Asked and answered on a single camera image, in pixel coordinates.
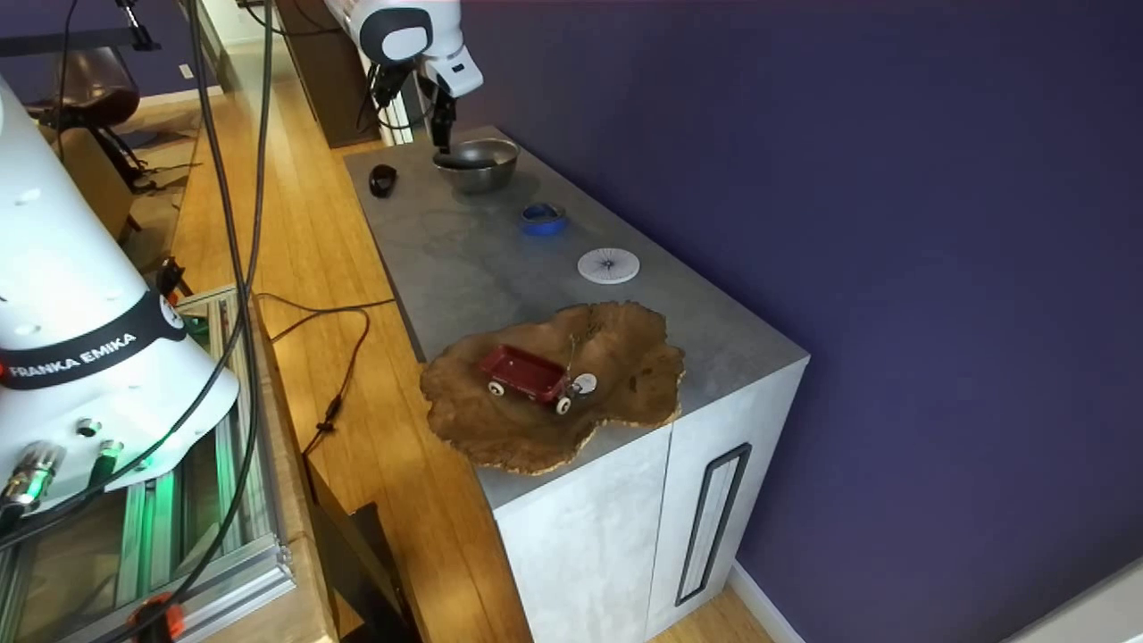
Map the blue tape roll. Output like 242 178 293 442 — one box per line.
521 202 571 238

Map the white radiator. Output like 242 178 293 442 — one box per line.
379 79 422 146

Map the metal bowl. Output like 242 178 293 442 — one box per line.
432 137 521 196

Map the dark brown cabinet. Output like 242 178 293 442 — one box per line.
275 0 383 150

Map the grey cabinet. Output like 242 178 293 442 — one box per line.
343 124 812 643

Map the white round coaster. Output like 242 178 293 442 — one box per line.
577 247 642 286

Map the red toy wagon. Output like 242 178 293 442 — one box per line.
478 337 598 417

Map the wooden slab tray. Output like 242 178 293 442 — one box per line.
419 300 688 476

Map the black chair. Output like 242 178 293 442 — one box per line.
25 46 154 192

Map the grey cabinet door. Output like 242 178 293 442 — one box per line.
645 356 811 640
494 426 673 643

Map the black flat panel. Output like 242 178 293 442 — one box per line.
302 454 422 643

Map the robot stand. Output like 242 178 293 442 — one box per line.
0 284 297 643

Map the orange clamp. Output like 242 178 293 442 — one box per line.
128 592 186 643

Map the black cable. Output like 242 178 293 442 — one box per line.
98 0 275 643
0 0 247 547

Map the dark cable on floor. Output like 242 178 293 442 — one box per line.
254 292 397 458

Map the black cabinet door handle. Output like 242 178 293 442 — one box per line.
674 442 754 608

